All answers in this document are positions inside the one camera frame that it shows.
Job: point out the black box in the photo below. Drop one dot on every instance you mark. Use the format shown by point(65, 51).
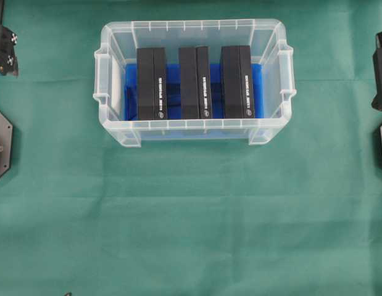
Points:
point(152, 83)
point(195, 88)
point(237, 82)

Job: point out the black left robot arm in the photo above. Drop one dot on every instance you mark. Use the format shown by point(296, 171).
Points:
point(8, 59)

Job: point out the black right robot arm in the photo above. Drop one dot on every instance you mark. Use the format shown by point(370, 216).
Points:
point(377, 63)

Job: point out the clear plastic storage case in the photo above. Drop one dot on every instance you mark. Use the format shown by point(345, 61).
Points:
point(269, 48)

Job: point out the blue sheet in case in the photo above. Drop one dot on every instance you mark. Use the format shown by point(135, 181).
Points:
point(173, 92)

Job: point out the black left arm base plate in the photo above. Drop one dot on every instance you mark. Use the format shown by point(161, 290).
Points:
point(6, 130)

